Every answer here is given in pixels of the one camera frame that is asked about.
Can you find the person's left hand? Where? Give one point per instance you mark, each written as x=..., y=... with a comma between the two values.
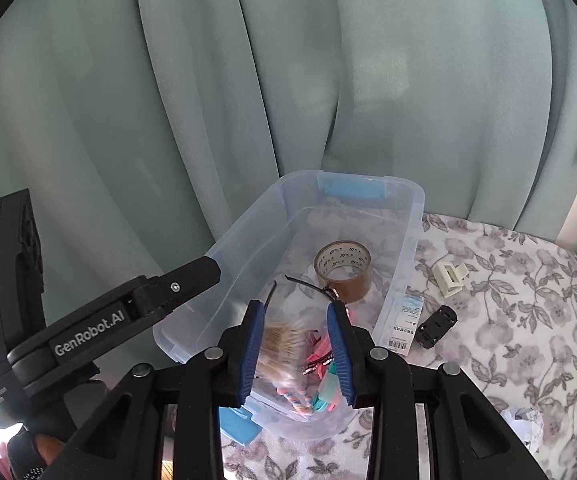
x=28, y=460

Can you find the white medicine box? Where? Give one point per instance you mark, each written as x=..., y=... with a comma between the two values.
x=401, y=320

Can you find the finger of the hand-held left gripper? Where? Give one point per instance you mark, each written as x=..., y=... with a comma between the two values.
x=183, y=282

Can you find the black plastic clip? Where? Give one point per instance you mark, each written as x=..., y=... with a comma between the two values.
x=436, y=327

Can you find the white paper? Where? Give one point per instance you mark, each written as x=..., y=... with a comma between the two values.
x=523, y=427

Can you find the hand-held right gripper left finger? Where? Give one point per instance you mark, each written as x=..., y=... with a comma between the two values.
x=254, y=350

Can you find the grey floral blanket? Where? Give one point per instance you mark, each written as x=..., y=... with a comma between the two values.
x=508, y=320

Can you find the teal hair clip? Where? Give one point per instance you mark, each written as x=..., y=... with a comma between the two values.
x=327, y=392

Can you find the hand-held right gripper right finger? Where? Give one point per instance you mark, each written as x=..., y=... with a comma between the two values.
x=341, y=355

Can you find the green curtain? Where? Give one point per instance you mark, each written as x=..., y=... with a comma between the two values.
x=218, y=85

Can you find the clear plastic storage container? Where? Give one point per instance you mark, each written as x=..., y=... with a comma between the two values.
x=248, y=240

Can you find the pink hair clip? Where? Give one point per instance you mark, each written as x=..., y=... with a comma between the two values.
x=318, y=355

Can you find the cotton swab pack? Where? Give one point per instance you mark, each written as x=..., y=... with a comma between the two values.
x=283, y=345

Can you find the brown packing tape roll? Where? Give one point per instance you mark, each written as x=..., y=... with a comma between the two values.
x=353, y=287

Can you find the cream plastic clip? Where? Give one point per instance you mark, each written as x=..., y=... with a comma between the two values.
x=449, y=277

